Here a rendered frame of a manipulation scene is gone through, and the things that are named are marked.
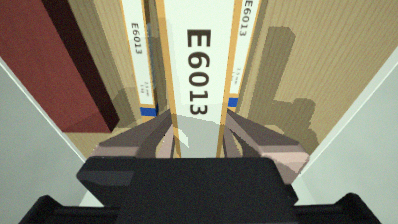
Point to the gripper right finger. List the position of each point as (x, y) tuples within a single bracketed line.
[(256, 140)]

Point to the dark red low platform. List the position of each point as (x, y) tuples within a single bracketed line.
[(40, 41)]

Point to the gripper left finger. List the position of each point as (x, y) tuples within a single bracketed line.
[(142, 140)]

